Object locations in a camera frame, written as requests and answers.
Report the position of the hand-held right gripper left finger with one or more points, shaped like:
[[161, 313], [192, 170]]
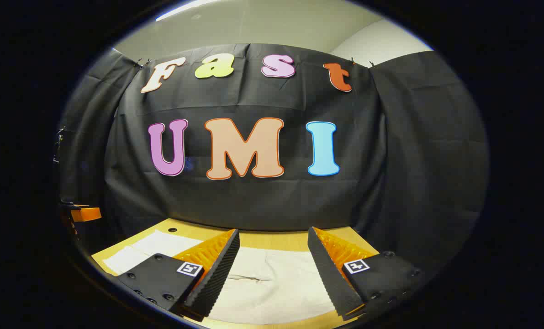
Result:
[[217, 269]]

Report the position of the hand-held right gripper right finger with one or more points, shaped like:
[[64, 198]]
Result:
[[326, 269]]

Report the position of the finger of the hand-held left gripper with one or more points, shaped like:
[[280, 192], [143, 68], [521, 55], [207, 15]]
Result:
[[87, 214]]

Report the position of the white jeans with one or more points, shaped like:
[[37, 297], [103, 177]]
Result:
[[272, 288]]

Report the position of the black backdrop cloth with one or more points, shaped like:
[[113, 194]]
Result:
[[262, 201]]

